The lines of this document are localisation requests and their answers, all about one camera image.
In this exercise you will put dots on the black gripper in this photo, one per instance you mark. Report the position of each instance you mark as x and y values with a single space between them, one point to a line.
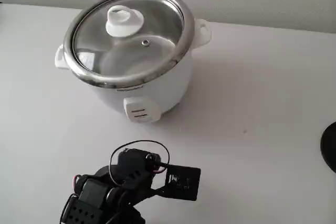
125 158

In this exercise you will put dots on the glass lid with white knob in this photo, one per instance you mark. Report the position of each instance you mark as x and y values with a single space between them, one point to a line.
123 22

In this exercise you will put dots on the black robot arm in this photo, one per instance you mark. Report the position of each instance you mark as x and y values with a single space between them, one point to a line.
92 195

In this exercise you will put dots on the black round object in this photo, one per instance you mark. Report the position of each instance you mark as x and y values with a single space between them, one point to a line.
329 148

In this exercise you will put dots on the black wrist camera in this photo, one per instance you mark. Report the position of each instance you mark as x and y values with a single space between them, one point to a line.
152 159

